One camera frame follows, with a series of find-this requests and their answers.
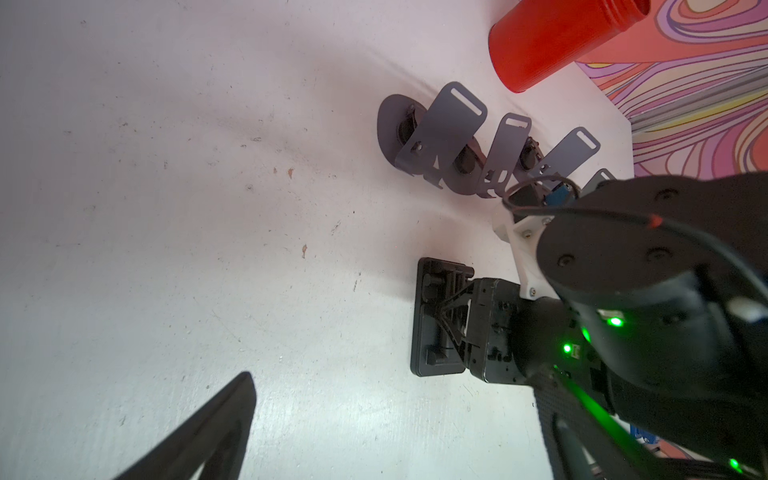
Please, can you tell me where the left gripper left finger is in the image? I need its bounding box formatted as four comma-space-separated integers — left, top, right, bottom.
118, 371, 257, 479

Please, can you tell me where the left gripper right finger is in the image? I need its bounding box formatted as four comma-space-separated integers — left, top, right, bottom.
533, 383, 648, 479

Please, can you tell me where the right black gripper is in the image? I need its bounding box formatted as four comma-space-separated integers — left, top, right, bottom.
436, 278, 533, 384

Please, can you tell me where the dark grey phone stand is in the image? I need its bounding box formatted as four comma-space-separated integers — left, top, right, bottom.
581, 168, 616, 196

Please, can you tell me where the black rectangular phone holder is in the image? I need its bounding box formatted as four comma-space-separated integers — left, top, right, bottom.
410, 257, 475, 377

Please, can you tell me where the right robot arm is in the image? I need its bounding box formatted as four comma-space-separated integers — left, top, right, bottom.
411, 172, 767, 479

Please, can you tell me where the red pen cup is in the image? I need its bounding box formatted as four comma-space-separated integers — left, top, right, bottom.
488, 0, 651, 93

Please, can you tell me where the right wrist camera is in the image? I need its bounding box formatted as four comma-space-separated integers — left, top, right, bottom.
492, 182, 558, 300

